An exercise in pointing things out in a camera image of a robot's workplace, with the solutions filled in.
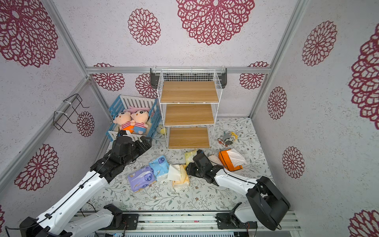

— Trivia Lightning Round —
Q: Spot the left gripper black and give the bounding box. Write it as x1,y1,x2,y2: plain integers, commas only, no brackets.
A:
122,135,152,168

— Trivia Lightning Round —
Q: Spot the yellow tissue pack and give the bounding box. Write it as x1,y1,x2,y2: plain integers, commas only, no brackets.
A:
208,155,223,166

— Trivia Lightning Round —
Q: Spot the green tissue pack bottom shelf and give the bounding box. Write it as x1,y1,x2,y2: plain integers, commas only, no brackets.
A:
185,150,198,166

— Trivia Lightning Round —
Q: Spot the beige tissue pack bottom shelf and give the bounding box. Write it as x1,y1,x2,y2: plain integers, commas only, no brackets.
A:
167,165,190,188

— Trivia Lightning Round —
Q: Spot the light blue tissue pack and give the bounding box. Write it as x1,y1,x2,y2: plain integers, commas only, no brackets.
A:
149,156,169,182

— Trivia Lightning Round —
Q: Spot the purple tissue pack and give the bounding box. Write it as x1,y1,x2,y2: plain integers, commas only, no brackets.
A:
127,166,156,193

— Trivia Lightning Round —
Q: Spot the orange tissue pack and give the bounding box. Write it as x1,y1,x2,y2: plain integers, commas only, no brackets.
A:
218,148,247,171

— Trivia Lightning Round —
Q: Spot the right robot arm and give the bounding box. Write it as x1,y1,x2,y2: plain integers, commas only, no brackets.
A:
186,150,291,231

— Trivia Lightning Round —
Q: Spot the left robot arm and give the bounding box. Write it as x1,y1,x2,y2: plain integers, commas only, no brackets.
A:
19,135,152,237

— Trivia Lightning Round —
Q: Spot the blue white toy crib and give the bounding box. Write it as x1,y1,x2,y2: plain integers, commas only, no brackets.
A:
106,95,161,141

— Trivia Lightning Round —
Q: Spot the plush doll pink hat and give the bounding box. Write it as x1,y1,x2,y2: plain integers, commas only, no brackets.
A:
131,109,150,135

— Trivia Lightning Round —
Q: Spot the plush doll orange outfit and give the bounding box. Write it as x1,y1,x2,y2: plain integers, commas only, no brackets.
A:
113,111,134,133

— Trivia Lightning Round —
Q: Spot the grey plush toy with scissors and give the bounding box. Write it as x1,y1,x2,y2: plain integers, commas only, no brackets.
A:
217,132,238,147

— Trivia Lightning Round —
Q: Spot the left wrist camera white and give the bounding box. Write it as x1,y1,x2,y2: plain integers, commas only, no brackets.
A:
116,130,131,138

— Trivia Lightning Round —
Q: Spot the white wire three-tier shelf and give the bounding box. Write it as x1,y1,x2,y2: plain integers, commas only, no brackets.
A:
157,69,223,149

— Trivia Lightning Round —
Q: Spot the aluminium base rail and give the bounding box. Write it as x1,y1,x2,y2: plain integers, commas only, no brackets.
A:
51,210,303,237

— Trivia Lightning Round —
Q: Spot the black wire wall rack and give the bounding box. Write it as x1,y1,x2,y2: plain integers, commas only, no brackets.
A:
52,93,89,133

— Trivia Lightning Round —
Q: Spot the dark grey wall shelf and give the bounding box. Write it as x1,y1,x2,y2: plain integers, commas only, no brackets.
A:
150,68,228,89

